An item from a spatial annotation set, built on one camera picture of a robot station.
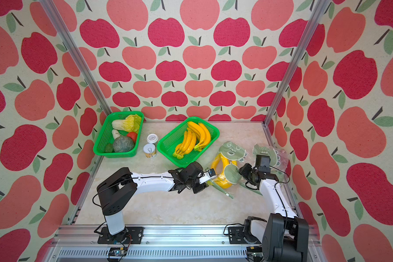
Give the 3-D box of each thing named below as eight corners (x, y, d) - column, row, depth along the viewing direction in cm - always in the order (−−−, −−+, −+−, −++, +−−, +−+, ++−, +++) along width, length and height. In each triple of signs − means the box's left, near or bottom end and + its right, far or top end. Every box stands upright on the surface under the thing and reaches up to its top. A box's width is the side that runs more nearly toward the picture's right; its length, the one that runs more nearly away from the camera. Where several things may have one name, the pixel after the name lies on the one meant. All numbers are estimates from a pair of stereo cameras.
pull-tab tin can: (144, 158, 104) (141, 152, 99) (146, 149, 109) (144, 143, 104) (156, 158, 104) (154, 152, 99) (158, 149, 109) (156, 143, 104)
